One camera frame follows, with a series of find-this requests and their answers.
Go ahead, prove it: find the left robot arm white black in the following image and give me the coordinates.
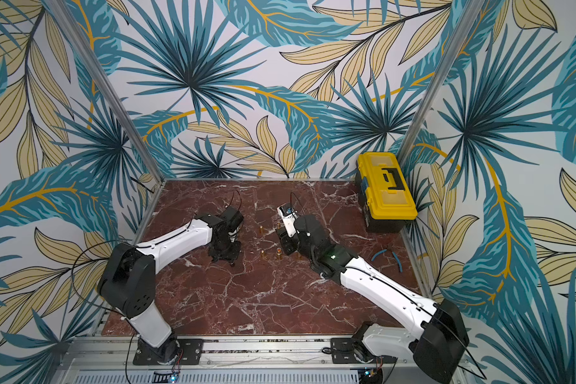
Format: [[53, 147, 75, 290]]
[[98, 206, 244, 364]]

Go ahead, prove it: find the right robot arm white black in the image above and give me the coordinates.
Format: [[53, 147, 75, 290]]
[[276, 212, 470, 383]]

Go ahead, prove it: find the yellow black toolbox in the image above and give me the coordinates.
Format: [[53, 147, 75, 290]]
[[355, 152, 418, 234]]

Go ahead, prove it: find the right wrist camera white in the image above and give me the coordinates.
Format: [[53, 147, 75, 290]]
[[277, 203, 297, 238]]

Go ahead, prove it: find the blue cable by toolbox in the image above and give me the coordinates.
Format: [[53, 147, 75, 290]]
[[370, 248, 404, 272]]

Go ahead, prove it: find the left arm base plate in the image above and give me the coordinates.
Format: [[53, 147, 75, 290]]
[[133, 337, 204, 366]]

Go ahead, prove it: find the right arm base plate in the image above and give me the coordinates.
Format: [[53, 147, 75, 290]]
[[322, 338, 397, 364]]

